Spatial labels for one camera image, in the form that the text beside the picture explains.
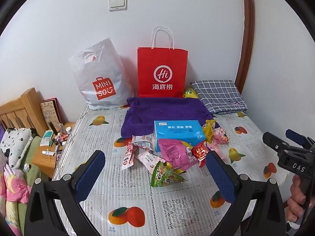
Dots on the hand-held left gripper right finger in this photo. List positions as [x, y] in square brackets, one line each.
[220, 177]

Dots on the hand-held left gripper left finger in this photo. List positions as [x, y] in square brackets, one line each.
[91, 174]

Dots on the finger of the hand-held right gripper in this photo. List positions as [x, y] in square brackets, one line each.
[273, 140]
[295, 135]

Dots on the pale pink snack packet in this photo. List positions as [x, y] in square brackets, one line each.
[214, 149]

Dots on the small red snack packet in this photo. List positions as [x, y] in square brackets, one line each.
[200, 151]

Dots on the pink peach snack packet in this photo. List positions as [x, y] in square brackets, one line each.
[220, 136]

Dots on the pink white strip packet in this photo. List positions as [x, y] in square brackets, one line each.
[128, 157]

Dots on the yellow triangular snack packet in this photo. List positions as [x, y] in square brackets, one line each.
[209, 130]

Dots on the green triangular snack packet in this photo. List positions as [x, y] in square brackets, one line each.
[162, 174]

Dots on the white red snack packet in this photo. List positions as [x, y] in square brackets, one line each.
[142, 141]

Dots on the person's right hand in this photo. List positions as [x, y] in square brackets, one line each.
[295, 196]

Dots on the fruit print tablecloth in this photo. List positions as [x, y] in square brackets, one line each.
[123, 194]

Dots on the plain yellow snack packet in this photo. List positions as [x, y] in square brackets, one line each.
[181, 171]

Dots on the pink cosmetic bottle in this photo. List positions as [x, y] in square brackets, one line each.
[61, 138]

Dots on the wooden nightstand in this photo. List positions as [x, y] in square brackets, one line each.
[44, 163]

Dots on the small white tube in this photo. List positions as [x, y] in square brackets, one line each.
[48, 152]

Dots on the large pink snack packet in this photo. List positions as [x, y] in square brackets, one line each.
[177, 152]

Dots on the small white jar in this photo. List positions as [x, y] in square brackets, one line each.
[68, 129]

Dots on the pink white snack packet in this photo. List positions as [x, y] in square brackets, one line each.
[147, 159]

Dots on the green bedsheet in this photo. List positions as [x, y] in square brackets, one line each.
[37, 147]

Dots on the blue tissue pack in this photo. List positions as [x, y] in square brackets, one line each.
[177, 132]

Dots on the grey checked folded cloth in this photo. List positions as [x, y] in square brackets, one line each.
[216, 95]

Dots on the patterned brown box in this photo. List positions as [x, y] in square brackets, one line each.
[50, 110]

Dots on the pink star print blanket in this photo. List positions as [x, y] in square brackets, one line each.
[14, 184]

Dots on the black white spotted pillow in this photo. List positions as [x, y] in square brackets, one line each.
[17, 142]

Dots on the yellow green snack packet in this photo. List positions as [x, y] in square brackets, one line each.
[190, 93]

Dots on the purple towel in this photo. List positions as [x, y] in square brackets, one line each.
[160, 110]

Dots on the wooden headboard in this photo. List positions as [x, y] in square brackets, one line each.
[24, 103]

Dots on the white plastic shopping bag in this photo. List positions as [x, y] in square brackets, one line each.
[103, 66]

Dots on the red paper bag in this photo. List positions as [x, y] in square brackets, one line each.
[162, 61]

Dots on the brown wooden door frame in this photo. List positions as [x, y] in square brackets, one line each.
[248, 29]

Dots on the white light switch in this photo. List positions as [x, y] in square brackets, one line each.
[118, 3]

